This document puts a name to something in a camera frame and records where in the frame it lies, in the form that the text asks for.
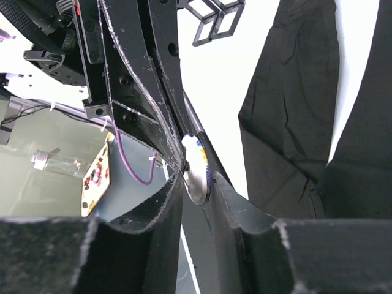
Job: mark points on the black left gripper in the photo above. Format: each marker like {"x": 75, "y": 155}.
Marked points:
{"x": 142, "y": 70}

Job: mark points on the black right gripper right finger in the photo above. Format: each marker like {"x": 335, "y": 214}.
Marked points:
{"x": 257, "y": 253}

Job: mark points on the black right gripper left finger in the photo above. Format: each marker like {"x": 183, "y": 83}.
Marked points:
{"x": 134, "y": 253}

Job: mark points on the black button-up shirt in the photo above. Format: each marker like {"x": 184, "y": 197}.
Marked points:
{"x": 286, "y": 121}

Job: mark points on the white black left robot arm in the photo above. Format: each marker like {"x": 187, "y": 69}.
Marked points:
{"x": 55, "y": 48}

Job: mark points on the black square frame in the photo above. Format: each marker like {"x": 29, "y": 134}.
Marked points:
{"x": 206, "y": 12}
{"x": 227, "y": 19}

